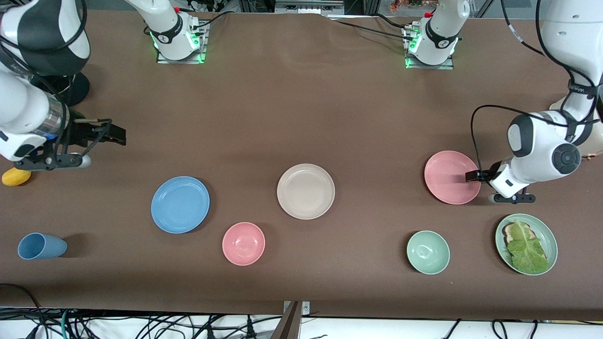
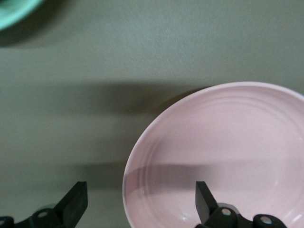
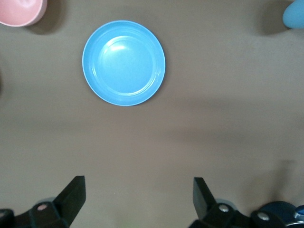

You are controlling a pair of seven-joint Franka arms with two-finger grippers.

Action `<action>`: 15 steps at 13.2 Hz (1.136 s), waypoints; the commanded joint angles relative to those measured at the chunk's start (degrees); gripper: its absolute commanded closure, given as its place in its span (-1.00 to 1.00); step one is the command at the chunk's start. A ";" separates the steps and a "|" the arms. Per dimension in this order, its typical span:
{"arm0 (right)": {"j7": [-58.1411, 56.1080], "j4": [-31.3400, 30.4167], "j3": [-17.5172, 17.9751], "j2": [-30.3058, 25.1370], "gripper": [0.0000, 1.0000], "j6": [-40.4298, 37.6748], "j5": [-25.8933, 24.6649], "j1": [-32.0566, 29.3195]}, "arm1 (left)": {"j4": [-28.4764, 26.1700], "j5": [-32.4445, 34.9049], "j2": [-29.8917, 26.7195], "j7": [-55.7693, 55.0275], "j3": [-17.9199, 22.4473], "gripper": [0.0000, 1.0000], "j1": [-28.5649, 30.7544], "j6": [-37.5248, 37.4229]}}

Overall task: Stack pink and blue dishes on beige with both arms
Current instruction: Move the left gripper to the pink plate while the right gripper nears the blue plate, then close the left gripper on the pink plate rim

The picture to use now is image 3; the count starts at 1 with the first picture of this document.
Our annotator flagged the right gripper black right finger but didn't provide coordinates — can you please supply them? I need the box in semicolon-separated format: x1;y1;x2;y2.
189;177;252;228

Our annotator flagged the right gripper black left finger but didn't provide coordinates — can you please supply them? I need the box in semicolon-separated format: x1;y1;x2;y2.
14;175;86;228

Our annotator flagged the blue plate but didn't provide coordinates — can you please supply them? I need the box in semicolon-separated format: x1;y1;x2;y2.
82;20;166;107

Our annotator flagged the brown table cover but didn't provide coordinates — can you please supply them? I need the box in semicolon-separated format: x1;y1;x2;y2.
0;0;304;228

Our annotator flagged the pink bowl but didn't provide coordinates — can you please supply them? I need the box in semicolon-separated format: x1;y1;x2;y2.
0;0;48;27

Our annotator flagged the blue cup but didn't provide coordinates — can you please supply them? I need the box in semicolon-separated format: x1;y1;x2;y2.
282;0;304;29

